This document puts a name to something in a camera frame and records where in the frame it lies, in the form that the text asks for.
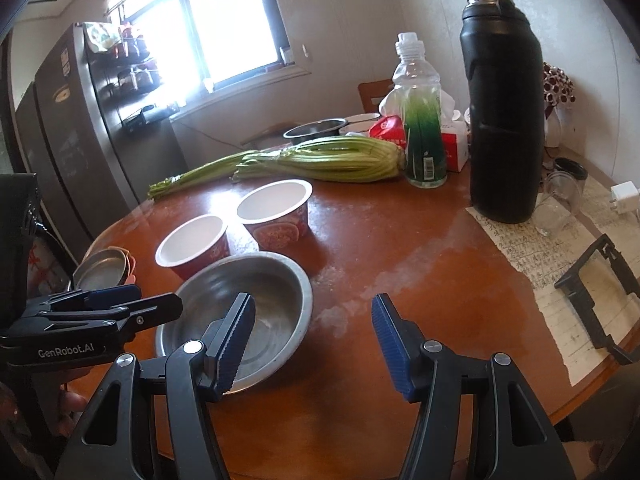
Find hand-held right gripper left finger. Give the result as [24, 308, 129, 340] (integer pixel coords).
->
[54, 292, 257, 480]

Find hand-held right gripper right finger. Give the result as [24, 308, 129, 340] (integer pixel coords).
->
[371, 293, 573, 480]

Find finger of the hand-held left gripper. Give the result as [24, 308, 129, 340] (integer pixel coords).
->
[39, 292, 183, 333]
[27, 284, 143, 312]

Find small steel dish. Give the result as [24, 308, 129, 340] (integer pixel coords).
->
[72, 247, 130, 292]

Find yellow shell-shaped plate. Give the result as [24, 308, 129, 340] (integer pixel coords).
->
[107, 246, 133, 281]

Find large steel bowl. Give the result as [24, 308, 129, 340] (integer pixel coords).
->
[155, 251, 314, 393]

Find small red paper bowl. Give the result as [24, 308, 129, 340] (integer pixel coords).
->
[155, 214, 231, 281]

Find large red paper bowl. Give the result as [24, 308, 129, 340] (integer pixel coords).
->
[236, 179, 313, 251]

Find person's left hand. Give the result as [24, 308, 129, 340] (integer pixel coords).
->
[57, 390, 88, 428]

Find thin celery bunch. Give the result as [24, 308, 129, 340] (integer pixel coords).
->
[147, 149, 261, 201]

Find handwritten paper sheet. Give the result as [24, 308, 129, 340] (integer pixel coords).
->
[466, 175, 640, 386]

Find dark steel refrigerator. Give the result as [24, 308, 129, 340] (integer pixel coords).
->
[15, 22, 186, 251]

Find thick celery bunch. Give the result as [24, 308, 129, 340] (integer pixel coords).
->
[235, 135, 407, 183]

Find green plastic bottle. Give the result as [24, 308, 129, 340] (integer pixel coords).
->
[391, 32, 448, 190]

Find red and white box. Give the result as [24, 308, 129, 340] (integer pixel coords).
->
[440, 120, 471, 172]

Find wooden chair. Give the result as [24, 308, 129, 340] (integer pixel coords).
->
[240, 122, 301, 148]
[357, 79, 396, 113]

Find black storage rack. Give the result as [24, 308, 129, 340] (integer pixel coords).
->
[102, 7, 183, 133]

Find steel pot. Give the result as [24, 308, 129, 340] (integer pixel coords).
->
[283, 118, 348, 141]

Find white ceramic bowl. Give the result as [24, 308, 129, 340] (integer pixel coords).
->
[339, 113, 382, 136]

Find glass jar with dark rim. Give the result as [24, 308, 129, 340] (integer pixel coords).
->
[544, 158, 589, 213]

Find patterned cloth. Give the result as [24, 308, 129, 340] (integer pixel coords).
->
[82, 21, 123, 53]

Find black thermos flask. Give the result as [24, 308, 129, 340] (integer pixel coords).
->
[460, 0, 545, 224]

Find white charger plug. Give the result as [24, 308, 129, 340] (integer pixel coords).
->
[610, 182, 640, 218]

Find window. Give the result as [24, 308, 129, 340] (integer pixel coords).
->
[107, 0, 311, 96]

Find artificial flowers in vase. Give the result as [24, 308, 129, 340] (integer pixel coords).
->
[542, 62, 577, 148]

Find black plastic frame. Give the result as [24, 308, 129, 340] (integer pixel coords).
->
[554, 234, 640, 366]

